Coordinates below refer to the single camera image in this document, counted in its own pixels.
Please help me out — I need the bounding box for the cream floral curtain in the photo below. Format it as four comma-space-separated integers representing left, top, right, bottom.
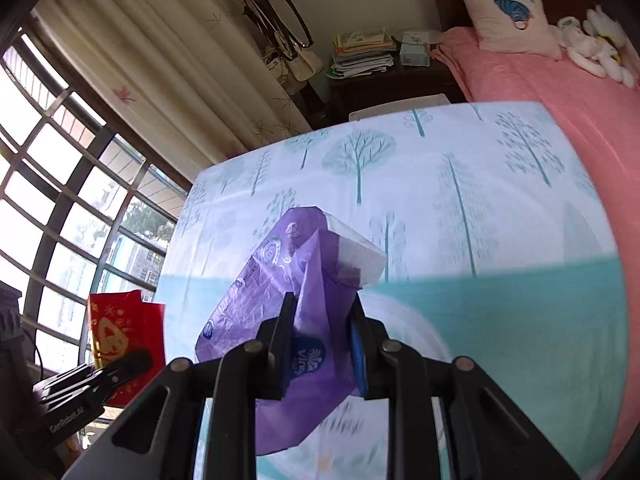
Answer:
30, 0, 313, 161

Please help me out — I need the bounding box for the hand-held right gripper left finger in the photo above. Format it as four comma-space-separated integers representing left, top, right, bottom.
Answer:
62, 292, 297, 480

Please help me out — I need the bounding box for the stack of books and papers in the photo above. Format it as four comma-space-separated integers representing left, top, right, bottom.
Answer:
327, 30, 397, 79

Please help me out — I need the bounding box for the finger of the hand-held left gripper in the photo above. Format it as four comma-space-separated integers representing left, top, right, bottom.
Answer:
92, 348, 153, 401

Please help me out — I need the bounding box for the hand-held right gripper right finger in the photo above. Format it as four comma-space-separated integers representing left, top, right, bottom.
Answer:
348, 300, 583, 480

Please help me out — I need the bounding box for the white printed cushion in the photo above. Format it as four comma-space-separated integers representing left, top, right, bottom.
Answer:
447, 0, 563, 61

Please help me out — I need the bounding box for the purple plastic bag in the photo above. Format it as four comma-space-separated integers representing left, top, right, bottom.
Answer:
194, 206, 388, 457

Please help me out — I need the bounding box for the pink bed blanket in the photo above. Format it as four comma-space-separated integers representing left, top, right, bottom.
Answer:
432, 27, 640, 480

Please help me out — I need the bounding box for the red paper bag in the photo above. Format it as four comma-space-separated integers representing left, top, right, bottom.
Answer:
86, 290, 167, 407

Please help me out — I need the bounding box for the white plush toy green patch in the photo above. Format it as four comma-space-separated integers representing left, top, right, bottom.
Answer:
552, 16, 601, 63

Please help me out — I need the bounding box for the blue tree print tablecloth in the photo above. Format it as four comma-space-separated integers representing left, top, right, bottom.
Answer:
159, 101, 631, 480

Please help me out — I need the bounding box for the dark wooden nightstand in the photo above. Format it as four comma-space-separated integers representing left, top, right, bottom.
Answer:
327, 55, 467, 123

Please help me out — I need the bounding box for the window with dark grid frame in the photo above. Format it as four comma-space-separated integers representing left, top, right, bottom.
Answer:
0, 20, 193, 411

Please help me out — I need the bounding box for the teal tissue box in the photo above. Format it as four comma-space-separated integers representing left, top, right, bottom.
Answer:
398, 42, 432, 68

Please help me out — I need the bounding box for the white plush toy yellow flower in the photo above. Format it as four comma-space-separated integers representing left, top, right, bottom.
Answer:
570, 5, 640, 90

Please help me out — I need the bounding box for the round clear plate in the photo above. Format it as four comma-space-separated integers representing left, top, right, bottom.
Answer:
394, 26, 446, 46

